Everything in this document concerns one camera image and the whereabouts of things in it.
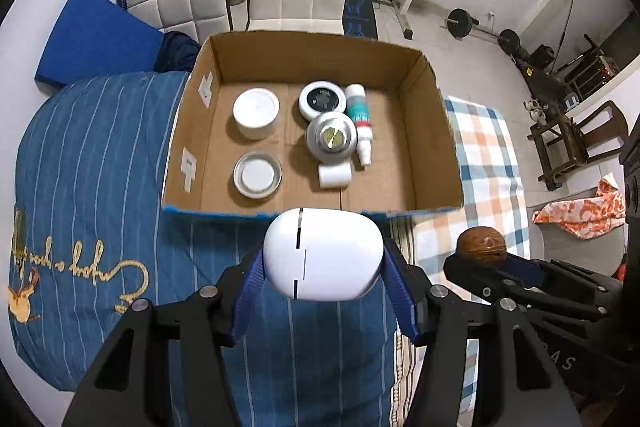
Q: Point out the white spray bottle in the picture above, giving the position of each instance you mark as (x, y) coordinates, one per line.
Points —
(360, 112)

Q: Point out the round metal lid tin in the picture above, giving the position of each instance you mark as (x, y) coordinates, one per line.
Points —
(257, 174)

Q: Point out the black speaker box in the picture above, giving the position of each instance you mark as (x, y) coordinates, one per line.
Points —
(542, 56)

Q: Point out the silver metal tin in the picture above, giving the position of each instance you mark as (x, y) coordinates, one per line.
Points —
(331, 138)

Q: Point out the brown walnut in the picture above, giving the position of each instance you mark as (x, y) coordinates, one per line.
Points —
(481, 246)

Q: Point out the white earbud case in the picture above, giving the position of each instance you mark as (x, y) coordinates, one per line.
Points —
(325, 252)

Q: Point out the cardboard box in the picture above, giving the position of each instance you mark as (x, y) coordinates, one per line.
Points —
(310, 147)

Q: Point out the orange patterned cloth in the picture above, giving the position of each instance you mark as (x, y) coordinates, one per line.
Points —
(585, 212)

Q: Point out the white round jar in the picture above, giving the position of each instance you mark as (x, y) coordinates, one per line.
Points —
(255, 109)

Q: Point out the black weight bench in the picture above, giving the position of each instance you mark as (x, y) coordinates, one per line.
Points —
(360, 14)

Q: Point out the small white cylinder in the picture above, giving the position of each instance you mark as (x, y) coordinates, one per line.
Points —
(335, 177)

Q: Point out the short barbell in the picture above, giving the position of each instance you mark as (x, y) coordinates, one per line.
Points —
(480, 29)

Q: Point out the dark wooden chair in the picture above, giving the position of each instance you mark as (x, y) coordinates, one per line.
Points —
(580, 142)

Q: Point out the grey seat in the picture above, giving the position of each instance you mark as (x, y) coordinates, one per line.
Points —
(560, 247)

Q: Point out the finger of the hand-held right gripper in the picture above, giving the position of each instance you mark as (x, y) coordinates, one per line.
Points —
(475, 279)
(525, 271)

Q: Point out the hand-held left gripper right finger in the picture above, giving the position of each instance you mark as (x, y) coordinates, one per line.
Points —
(402, 297)

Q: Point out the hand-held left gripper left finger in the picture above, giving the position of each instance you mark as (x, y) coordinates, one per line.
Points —
(247, 302)

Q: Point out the dark blue cloth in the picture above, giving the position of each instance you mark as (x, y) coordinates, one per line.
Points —
(177, 52)

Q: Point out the checked blanket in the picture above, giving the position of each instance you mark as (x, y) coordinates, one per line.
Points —
(485, 157)

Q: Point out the white jar with black top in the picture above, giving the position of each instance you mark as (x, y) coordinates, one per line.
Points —
(322, 99)

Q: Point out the blue striped blanket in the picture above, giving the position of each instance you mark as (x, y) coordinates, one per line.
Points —
(100, 187)

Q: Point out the blue foam cushion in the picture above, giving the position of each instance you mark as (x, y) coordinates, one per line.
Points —
(95, 42)

